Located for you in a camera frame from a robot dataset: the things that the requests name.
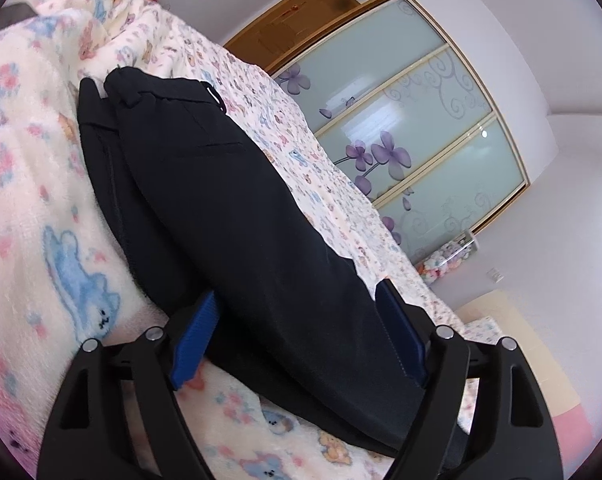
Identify dark grey cloth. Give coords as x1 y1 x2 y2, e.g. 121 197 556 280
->
0 3 38 40

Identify floral print bed sheet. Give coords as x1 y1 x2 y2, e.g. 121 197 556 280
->
126 2 504 346

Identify wooden door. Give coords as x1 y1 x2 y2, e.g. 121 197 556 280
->
224 0 362 72

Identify floral glass sliding wardrobe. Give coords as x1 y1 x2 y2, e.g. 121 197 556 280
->
270 0 532 267

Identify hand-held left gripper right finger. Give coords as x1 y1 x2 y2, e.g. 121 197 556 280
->
375 278 564 480

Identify clear box of toys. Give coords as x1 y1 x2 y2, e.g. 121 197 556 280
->
415 230 480 286

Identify black pants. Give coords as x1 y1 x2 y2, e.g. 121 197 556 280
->
78 65 469 460

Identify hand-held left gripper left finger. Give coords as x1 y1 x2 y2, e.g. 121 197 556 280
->
37 290 220 480

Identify cartoon print fleece blanket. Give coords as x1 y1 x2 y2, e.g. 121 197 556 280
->
0 0 474 480

